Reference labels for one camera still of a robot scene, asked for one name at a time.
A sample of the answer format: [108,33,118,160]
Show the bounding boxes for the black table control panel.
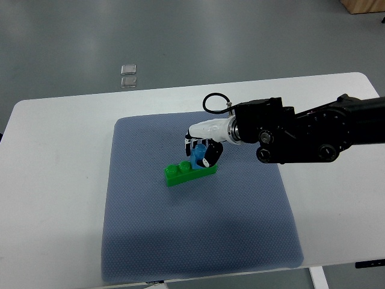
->
[355,259,385,269]

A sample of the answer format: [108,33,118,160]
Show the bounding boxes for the white table leg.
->
[309,266,329,289]

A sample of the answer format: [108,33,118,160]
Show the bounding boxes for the metal floor plate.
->
[121,76,137,88]
[120,64,137,75]

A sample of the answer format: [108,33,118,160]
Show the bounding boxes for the long green block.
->
[164,161,217,187]

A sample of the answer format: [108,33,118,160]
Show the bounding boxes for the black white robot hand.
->
[185,116,242,167]

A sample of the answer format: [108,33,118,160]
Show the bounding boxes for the wooden box corner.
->
[340,0,384,14]

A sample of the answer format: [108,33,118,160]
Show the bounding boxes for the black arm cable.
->
[202,92,235,117]

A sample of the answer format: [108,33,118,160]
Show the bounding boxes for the small blue block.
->
[189,144,207,170]

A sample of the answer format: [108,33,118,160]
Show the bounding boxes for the upper metal floor plate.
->
[120,64,137,75]

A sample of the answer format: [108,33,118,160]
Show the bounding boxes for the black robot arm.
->
[234,94,384,164]

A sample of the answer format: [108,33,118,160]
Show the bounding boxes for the lower metal floor plate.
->
[121,76,137,88]

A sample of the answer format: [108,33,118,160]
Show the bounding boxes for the blue grey foam mat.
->
[101,112,303,283]

